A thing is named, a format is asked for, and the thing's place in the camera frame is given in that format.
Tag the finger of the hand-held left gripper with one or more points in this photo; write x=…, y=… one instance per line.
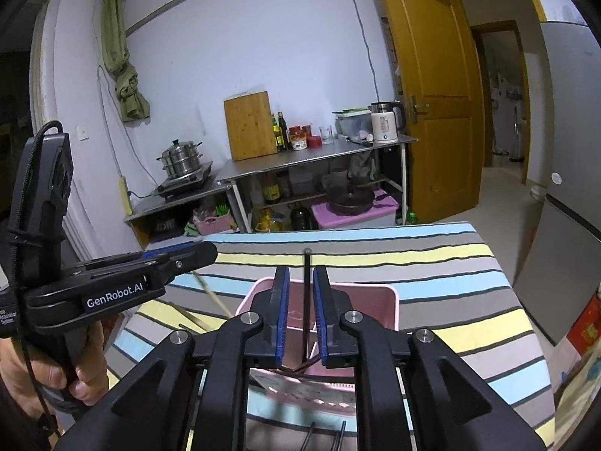
x=164, y=251
x=188, y=260

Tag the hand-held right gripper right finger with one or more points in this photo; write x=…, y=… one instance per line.
x=321, y=314

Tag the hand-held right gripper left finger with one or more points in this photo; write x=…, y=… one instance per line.
x=280, y=319

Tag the wooden chopstick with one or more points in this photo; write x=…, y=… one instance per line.
x=213, y=293
x=192, y=319

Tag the pink plastic utensil basket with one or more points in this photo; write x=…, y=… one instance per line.
x=375, y=310

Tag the person's left forearm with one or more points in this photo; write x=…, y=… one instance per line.
x=16, y=425

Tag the person's left hand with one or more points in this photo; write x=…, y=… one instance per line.
x=89, y=366

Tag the low metal-topped stand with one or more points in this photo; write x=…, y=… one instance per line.
x=150, y=206

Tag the small pink storage basket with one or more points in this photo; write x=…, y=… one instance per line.
x=213, y=221

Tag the beige power strip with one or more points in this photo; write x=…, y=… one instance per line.
x=126, y=197

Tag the black cooktop stove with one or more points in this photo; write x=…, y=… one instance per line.
x=183, y=185

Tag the large cooking oil jug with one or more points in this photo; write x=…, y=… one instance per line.
x=267, y=221

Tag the steel steamer pot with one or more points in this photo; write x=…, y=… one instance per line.
x=182, y=159

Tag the dark round bottle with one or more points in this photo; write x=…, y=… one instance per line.
x=300, y=216

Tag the pink lidded storage box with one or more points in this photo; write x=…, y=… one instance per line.
x=371, y=218

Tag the striped tablecloth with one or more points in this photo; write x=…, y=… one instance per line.
x=422, y=263

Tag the black frying pan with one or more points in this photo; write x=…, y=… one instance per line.
x=350, y=202

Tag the steel kitchen rack table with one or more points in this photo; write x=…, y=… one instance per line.
x=291, y=157

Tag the wooden cutting board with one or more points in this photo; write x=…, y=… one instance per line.
x=249, y=127

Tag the dark sauce bottle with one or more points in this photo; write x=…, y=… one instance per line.
x=283, y=131

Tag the red-lidded jar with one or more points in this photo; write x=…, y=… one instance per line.
x=298, y=140

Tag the small red container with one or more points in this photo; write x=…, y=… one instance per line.
x=314, y=141

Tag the green knotted curtain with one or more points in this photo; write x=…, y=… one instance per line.
x=124, y=80

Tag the clear drinking glass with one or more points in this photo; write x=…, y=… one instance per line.
x=327, y=135

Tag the clear plastic storage box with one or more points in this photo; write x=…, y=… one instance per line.
x=354, y=124

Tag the white electric kettle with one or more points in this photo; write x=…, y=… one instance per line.
x=385, y=124

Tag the yellow wooden door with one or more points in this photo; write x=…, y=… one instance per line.
x=432, y=103

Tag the white trash bin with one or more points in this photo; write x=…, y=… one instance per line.
x=538, y=192

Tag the red printed bag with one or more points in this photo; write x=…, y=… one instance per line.
x=587, y=324

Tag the grey refrigerator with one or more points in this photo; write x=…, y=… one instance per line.
x=563, y=174

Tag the white wall switch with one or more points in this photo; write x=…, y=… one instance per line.
x=83, y=134

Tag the yellow door frame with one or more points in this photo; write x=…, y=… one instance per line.
x=533, y=9

